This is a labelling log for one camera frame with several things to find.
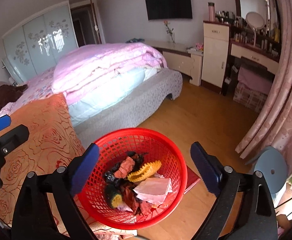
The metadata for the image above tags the pink thermos bottle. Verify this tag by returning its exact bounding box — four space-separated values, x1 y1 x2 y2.
208 2 216 22

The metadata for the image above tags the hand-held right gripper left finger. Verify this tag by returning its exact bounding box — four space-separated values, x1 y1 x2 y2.
11 143 100 240

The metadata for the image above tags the pink curtain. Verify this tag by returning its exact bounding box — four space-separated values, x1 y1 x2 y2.
235 0 292 173

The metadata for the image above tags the cream tall cabinet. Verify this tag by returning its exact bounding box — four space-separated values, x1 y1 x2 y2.
201 20 230 88

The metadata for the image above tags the row of cosmetic bottles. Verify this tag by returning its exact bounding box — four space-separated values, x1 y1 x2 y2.
215 10 280 57

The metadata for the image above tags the black wall television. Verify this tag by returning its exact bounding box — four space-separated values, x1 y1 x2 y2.
145 0 193 21

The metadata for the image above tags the dressing table with mirror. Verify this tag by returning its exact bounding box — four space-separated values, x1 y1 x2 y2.
230 0 280 75

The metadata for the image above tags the light blue duvet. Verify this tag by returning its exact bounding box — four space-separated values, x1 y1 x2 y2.
68 67 159 128

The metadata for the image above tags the black bag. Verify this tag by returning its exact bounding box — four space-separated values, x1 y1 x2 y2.
103 170 121 187
127 151 149 165

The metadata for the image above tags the brown plush toy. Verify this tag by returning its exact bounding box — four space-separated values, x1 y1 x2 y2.
0 80 29 114

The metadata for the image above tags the round vanity mirror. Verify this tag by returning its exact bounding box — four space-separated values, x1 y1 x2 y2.
245 11 265 48

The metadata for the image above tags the grey bed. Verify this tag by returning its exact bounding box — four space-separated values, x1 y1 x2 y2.
0 42 183 143

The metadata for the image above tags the pink upholstered stool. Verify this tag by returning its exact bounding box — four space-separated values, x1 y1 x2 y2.
233 66 273 114

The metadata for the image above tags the glass-door wardrobe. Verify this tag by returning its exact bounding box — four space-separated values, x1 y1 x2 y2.
1 0 79 84

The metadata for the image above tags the rose in vase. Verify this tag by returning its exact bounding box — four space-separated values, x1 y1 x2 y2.
163 20 176 44

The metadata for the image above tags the white paper wrapper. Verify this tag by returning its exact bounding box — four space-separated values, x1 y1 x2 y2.
132 174 173 205

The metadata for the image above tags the blue plastic stool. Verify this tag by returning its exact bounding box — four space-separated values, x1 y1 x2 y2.
245 146 289 195

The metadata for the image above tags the pink quilt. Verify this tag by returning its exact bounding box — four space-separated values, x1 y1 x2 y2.
51 42 168 100

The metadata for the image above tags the orange wrapper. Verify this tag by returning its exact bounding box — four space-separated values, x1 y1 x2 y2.
115 156 159 217

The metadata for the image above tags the dark narrow bin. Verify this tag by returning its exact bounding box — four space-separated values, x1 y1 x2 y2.
222 76 233 96

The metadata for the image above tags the yellow ribbed sponge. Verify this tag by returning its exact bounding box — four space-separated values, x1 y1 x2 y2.
127 160 162 182

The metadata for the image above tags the cardboard box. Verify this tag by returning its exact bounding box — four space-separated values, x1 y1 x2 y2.
276 214 292 229

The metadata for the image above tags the white printed wrapper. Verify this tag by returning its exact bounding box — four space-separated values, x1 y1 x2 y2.
116 203 134 212

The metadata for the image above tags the cream low cabinet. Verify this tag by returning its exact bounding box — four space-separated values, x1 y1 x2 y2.
143 39 203 87

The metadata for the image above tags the floral bedsheet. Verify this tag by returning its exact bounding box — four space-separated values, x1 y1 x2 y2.
0 66 57 120

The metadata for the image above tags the green yellow scouring sponge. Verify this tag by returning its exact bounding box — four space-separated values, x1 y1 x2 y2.
104 184 123 209

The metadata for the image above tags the red plastic mesh basket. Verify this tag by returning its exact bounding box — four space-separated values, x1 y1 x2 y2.
77 128 188 230

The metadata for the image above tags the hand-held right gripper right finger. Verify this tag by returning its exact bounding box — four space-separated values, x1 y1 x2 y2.
190 142 278 240

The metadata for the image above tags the brown door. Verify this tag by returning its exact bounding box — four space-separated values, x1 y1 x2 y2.
70 0 106 48

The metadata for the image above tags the orange rose tablecloth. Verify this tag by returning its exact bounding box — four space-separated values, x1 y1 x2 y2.
0 92 139 240

